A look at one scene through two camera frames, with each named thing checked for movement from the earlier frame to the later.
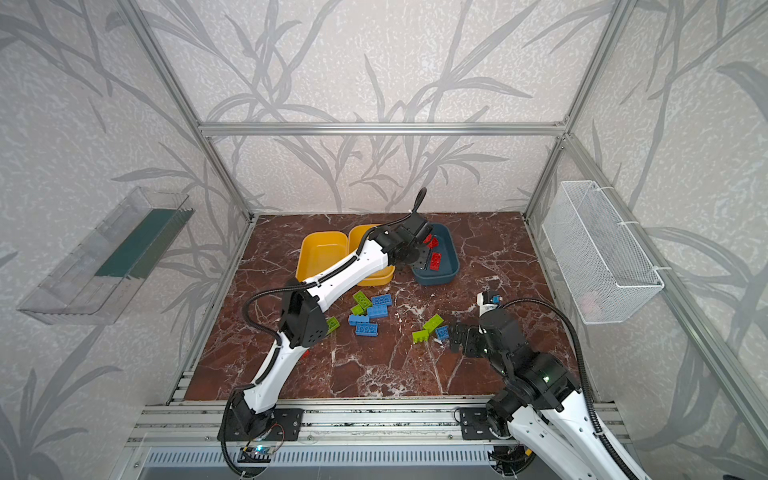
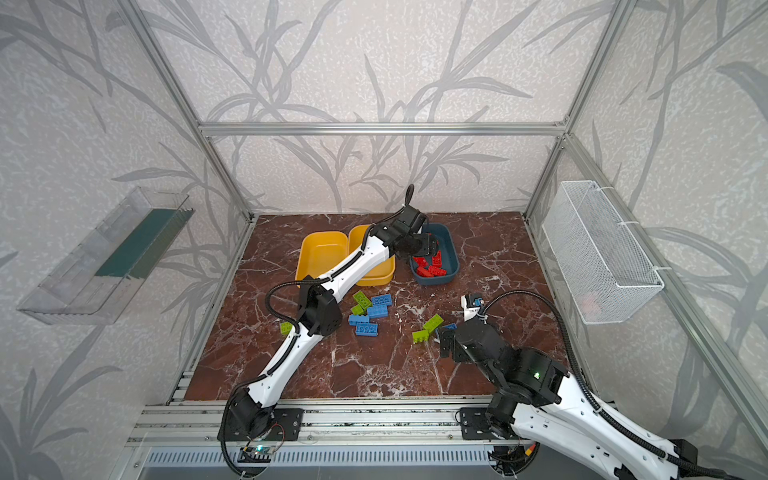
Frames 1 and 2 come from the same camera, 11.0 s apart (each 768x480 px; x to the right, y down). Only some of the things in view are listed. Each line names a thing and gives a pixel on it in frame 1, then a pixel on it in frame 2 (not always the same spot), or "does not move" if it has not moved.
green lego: [433, 323] does not move
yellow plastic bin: [356, 235] does not move
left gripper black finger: [424, 255] -> [432, 245]
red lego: [436, 259] does not move
